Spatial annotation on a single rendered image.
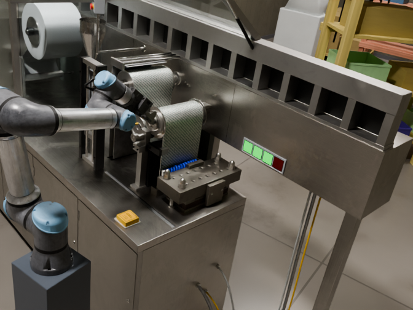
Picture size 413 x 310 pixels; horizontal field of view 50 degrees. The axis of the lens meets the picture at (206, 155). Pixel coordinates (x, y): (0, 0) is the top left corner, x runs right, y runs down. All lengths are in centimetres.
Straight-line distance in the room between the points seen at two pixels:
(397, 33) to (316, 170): 302
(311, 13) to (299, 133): 606
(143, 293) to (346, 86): 121
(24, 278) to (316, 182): 118
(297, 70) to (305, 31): 604
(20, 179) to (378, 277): 265
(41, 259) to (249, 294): 166
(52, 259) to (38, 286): 10
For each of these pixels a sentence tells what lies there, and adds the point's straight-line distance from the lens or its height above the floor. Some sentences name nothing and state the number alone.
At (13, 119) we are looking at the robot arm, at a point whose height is 150.
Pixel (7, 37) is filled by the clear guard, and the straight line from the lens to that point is 276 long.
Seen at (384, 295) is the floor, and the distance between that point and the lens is 342.
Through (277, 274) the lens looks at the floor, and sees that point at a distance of 323.
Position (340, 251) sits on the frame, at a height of 84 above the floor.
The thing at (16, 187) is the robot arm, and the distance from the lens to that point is 166.
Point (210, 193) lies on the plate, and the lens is 206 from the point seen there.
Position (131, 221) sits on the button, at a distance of 194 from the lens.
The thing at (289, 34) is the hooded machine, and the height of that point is 56.
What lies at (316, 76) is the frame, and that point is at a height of 161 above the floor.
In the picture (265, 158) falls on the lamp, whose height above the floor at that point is 118.
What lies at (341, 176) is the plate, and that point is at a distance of 183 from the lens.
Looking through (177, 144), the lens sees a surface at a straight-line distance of 209.
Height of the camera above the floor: 208
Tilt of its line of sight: 28 degrees down
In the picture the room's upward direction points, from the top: 9 degrees clockwise
